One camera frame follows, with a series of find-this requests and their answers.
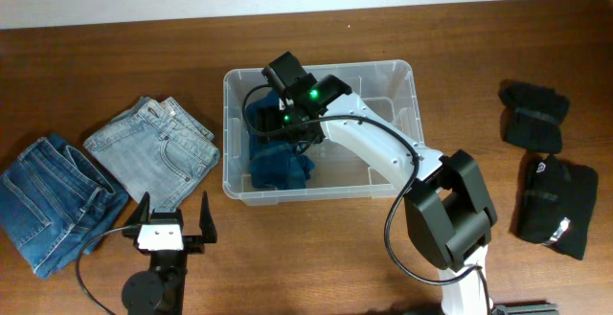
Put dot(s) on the clear plastic storage container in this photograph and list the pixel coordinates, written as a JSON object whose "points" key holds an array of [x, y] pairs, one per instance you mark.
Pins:
{"points": [[387, 87]]}

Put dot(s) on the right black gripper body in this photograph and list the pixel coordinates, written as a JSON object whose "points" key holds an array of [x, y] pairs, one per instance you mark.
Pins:
{"points": [[284, 117]]}

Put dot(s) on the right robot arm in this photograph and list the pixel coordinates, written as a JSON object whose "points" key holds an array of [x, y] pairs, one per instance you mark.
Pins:
{"points": [[449, 212]]}

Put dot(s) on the dark blue folded jeans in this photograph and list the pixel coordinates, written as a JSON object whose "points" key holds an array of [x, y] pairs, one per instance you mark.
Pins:
{"points": [[53, 201]]}

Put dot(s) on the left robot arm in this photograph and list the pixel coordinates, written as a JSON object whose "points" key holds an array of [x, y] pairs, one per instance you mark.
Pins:
{"points": [[159, 290]]}

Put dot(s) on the light blue jeans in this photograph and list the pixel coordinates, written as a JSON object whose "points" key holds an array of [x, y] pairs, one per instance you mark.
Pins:
{"points": [[155, 148]]}

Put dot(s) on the small black garment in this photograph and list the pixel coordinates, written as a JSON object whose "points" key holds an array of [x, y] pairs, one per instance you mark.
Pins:
{"points": [[535, 115]]}

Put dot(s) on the teal garment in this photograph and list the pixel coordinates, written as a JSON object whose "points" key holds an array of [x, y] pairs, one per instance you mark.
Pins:
{"points": [[274, 164]]}

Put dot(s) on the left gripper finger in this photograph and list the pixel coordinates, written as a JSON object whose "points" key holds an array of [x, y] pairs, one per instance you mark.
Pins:
{"points": [[206, 222], [139, 216]]}

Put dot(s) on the large black garment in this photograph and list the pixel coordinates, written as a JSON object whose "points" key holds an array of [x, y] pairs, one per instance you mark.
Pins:
{"points": [[557, 204]]}

